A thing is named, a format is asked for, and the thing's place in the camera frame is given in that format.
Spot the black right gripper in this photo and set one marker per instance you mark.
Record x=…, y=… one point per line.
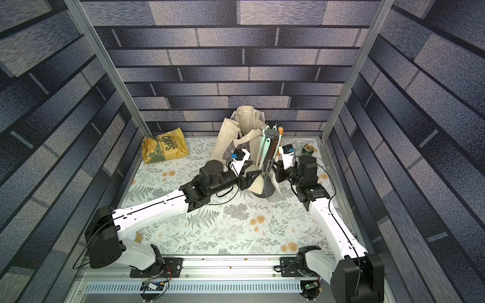
x=279, y=173

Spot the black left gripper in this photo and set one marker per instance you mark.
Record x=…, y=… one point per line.
x=247, y=180

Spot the grey utensil rack stand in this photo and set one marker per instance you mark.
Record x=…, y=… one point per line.
x=269, y=190

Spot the mint handle cream spatula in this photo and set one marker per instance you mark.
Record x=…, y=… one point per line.
x=259, y=185

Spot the mint handle cream spoon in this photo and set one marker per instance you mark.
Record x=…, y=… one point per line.
x=261, y=146

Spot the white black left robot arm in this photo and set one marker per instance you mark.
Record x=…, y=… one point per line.
x=108, y=234

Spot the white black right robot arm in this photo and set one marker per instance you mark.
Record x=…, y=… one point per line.
x=354, y=274

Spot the green beer can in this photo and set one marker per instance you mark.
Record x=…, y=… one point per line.
x=307, y=150

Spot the beige canvas tote bag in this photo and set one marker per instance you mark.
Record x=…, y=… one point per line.
x=242, y=130

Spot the yellow green chips bag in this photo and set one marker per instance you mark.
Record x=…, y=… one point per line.
x=164, y=147

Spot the right circuit board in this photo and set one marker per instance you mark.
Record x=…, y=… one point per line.
x=310, y=290

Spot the circuit board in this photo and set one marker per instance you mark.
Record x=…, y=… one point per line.
x=310, y=290
x=152, y=286

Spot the left circuit board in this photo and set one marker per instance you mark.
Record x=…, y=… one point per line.
x=152, y=286

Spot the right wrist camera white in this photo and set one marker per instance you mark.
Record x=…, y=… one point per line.
x=287, y=153

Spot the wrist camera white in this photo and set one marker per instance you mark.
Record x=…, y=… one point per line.
x=240, y=160
x=287, y=153

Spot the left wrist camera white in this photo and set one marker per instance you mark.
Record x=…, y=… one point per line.
x=240, y=160

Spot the dark brown handle utensil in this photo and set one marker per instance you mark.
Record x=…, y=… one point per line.
x=270, y=154

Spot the wooden handle white utensil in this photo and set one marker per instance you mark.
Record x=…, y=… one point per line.
x=276, y=158

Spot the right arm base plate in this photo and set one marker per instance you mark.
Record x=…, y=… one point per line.
x=289, y=267

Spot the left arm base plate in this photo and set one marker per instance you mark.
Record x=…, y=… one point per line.
x=169, y=268

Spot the aluminium rail frame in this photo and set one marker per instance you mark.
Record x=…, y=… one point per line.
x=203, y=278

